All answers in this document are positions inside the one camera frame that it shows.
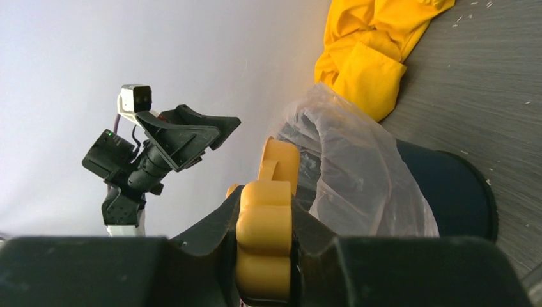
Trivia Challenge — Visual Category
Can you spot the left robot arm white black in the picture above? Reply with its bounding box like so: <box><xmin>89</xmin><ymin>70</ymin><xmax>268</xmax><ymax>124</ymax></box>
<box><xmin>82</xmin><ymin>104</ymin><xmax>241</xmax><ymax>237</ymax></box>

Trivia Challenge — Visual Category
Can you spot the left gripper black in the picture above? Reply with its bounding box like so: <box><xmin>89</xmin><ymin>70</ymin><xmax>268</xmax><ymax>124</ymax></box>
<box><xmin>127</xmin><ymin>104</ymin><xmax>241</xmax><ymax>191</ymax></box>

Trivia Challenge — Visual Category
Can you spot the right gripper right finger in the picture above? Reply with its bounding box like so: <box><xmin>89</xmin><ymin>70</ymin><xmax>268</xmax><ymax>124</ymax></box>
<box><xmin>292</xmin><ymin>201</ymin><xmax>531</xmax><ymax>306</ymax></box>

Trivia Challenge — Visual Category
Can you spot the orange plastic litter scoop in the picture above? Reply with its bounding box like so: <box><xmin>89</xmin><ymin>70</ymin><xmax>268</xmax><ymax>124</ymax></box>
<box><xmin>235</xmin><ymin>137</ymin><xmax>300</xmax><ymax>306</ymax></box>

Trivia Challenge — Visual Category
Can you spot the black trash bin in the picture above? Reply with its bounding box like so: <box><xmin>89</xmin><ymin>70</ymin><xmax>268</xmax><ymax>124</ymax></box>
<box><xmin>396</xmin><ymin>140</ymin><xmax>498</xmax><ymax>242</ymax></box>

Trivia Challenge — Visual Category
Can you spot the translucent trash bag liner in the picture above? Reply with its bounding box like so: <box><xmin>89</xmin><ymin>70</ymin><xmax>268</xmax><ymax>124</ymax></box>
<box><xmin>276</xmin><ymin>84</ymin><xmax>439</xmax><ymax>237</ymax></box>

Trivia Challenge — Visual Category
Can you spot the yellow cloth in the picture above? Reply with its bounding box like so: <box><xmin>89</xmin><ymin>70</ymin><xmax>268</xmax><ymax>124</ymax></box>
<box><xmin>314</xmin><ymin>0</ymin><xmax>455</xmax><ymax>122</ymax></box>

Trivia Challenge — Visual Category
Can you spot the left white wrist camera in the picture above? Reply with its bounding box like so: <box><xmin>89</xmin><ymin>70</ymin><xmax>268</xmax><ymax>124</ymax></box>
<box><xmin>117</xmin><ymin>84</ymin><xmax>152</xmax><ymax>126</ymax></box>

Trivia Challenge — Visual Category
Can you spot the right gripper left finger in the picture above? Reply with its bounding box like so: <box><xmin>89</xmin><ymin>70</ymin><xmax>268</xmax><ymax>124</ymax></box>
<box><xmin>1</xmin><ymin>187</ymin><xmax>242</xmax><ymax>306</ymax></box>

